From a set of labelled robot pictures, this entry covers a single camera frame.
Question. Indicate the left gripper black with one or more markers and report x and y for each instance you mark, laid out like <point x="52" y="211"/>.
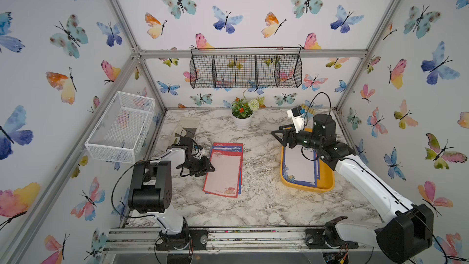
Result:
<point x="204" y="167"/>

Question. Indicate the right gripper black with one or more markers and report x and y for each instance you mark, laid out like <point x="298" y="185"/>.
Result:
<point x="289" y="135"/>

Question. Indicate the red pink stationery paper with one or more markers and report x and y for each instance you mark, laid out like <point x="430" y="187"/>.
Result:
<point x="229" y="144"/>
<point x="224" y="181"/>

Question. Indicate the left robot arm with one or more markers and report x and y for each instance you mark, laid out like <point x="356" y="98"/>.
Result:
<point x="150" y="195"/>

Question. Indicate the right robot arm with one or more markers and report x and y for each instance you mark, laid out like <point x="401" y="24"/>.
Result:
<point x="407" y="228"/>

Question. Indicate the blue stationery paper stack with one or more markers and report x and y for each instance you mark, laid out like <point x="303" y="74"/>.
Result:
<point x="300" y="167"/>

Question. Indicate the yellow storage tray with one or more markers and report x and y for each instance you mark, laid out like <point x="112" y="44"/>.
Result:
<point x="326" y="182"/>

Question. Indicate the blue dustpan brush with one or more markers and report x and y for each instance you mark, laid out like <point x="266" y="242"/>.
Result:
<point x="309" y="110"/>

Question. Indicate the potted flower plant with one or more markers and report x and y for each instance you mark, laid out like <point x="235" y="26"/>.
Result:
<point x="243" y="108"/>

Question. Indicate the beige work glove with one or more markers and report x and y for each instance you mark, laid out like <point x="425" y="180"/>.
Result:
<point x="187" y="126"/>

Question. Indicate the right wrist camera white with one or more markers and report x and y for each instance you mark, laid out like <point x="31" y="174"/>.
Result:
<point x="298" y="116"/>

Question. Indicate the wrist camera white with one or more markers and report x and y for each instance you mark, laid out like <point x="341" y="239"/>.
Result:
<point x="298" y="116"/>
<point x="198" y="151"/>

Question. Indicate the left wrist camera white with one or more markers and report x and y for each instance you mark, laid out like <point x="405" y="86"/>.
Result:
<point x="198" y="151"/>

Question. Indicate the black wire wall basket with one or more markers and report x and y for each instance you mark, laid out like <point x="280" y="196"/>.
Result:
<point x="235" y="68"/>

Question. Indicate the white mesh wall basket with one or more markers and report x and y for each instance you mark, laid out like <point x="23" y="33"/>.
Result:
<point x="119" y="134"/>

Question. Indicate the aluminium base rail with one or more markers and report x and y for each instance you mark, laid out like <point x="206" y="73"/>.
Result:
<point x="228" y="240"/>

